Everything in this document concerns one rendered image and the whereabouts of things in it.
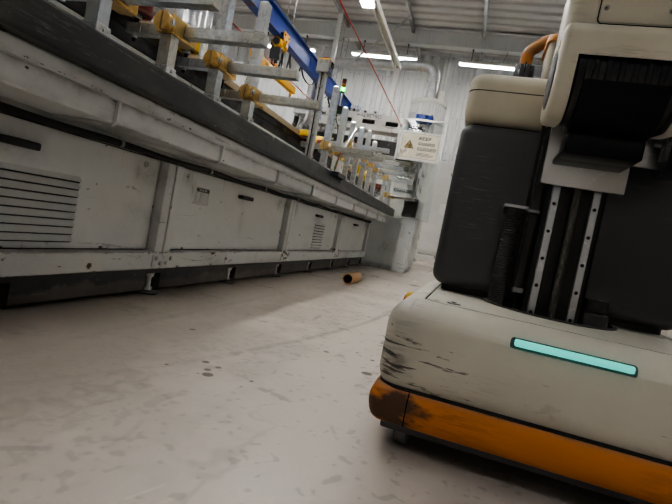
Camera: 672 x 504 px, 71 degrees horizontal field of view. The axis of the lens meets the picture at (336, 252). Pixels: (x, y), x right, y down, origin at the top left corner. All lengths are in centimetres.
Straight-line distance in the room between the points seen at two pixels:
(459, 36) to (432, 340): 1078
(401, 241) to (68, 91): 459
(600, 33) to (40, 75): 105
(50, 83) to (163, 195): 76
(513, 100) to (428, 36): 1034
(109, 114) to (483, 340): 100
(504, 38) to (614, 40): 1050
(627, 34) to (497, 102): 35
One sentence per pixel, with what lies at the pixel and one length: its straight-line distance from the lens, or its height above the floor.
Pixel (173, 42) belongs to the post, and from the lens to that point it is 147.
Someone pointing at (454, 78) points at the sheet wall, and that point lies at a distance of 1246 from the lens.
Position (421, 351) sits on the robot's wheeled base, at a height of 20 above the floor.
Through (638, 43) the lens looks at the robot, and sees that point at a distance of 98.
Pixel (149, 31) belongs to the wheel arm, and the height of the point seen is 82.
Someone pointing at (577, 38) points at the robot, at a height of 77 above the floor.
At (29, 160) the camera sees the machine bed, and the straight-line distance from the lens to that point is 147.
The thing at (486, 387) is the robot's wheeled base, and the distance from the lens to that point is 87.
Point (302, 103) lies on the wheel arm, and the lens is 183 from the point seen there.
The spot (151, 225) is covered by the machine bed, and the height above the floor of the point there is 26.
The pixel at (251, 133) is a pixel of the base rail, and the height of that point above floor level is 66.
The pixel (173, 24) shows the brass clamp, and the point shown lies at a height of 82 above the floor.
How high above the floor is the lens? 38
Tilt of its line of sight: 3 degrees down
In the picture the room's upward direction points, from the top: 11 degrees clockwise
